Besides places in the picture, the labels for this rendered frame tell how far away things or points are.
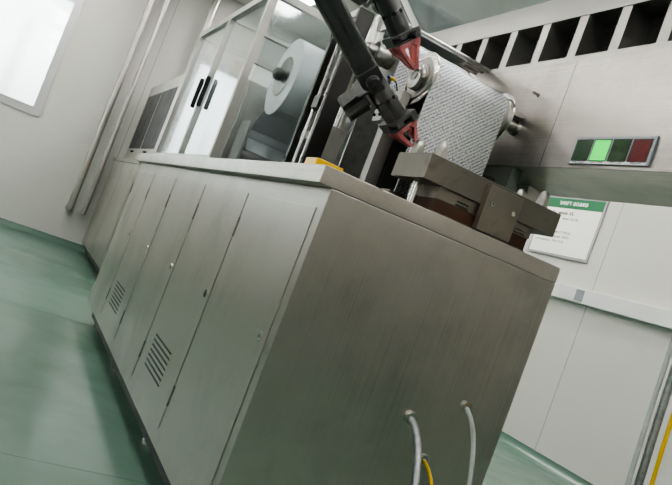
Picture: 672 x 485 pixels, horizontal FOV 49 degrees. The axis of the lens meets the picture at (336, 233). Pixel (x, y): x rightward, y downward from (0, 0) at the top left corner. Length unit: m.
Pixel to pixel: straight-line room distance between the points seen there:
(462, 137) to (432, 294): 0.49
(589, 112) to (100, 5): 5.92
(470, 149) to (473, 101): 0.12
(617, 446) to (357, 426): 3.15
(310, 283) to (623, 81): 0.90
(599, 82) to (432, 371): 0.82
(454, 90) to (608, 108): 0.38
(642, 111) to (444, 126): 0.47
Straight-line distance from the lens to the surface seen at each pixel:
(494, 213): 1.75
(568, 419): 4.94
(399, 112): 1.83
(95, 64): 7.27
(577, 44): 2.11
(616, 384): 4.75
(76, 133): 7.22
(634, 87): 1.86
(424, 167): 1.68
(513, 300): 1.77
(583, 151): 1.87
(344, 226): 1.52
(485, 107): 1.99
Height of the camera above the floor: 0.71
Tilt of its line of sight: 2 degrees up
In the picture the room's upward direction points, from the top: 21 degrees clockwise
